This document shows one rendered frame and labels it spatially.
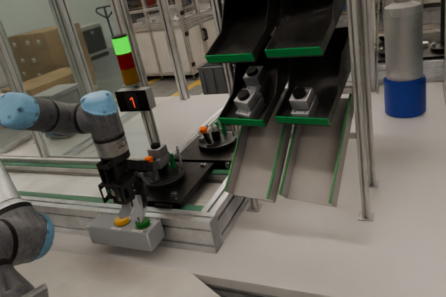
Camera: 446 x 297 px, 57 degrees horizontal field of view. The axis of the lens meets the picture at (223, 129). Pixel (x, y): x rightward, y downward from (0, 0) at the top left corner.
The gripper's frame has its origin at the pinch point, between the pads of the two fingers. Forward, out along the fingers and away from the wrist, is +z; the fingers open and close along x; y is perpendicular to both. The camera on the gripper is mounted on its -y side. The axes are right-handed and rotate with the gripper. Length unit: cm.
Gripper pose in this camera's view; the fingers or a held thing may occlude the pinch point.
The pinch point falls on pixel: (140, 216)
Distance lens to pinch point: 114.6
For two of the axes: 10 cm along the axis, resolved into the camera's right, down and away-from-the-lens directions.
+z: 1.8, 9.1, 3.7
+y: -3.9, 4.1, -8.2
